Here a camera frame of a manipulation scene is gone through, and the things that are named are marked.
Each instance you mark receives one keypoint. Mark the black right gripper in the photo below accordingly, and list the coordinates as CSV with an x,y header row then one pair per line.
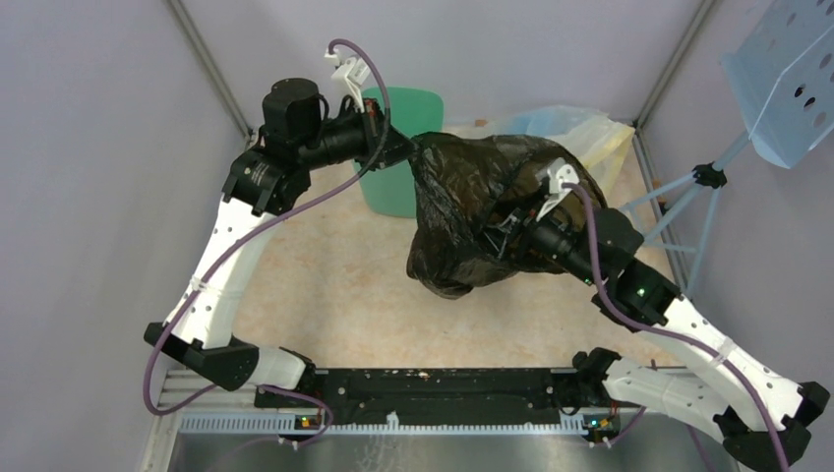
x,y
499,235

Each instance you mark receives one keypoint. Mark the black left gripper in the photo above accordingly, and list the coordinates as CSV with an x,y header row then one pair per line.
x,y
395,147

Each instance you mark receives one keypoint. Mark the black trash bag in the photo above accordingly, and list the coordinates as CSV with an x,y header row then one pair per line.
x,y
465,189

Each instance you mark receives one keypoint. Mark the translucent white trash bag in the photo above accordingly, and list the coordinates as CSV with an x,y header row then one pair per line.
x,y
600,143

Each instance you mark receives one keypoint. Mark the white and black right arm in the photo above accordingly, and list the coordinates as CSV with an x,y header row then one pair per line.
x,y
759,417

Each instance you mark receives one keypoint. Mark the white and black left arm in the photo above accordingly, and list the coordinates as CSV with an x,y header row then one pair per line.
x,y
301,132

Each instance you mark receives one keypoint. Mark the green plastic trash bin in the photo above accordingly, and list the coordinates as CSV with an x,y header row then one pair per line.
x,y
391,191

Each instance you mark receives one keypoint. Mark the light blue tripod stand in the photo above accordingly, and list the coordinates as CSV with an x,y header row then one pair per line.
x,y
669,201

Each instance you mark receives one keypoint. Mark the perforated light blue panel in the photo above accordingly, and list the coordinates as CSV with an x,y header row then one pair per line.
x,y
782,79

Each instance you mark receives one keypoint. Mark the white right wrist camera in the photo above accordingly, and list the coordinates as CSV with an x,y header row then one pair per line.
x,y
554,179

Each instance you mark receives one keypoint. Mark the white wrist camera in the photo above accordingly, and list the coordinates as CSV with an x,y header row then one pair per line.
x,y
554,179
348,76

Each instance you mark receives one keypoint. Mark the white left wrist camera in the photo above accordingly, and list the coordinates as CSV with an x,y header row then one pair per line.
x,y
348,76

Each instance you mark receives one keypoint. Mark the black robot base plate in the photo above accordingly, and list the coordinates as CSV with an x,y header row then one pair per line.
x,y
448,397

